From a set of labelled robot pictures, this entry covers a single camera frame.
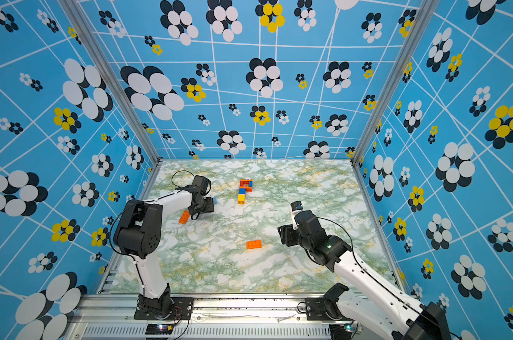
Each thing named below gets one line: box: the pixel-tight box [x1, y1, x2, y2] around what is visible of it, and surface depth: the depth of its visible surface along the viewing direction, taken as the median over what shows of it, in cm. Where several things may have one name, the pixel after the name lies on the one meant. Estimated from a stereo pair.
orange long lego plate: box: [245, 239, 263, 250], surface depth 90 cm
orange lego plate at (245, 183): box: [239, 179, 253, 192], surface depth 110 cm
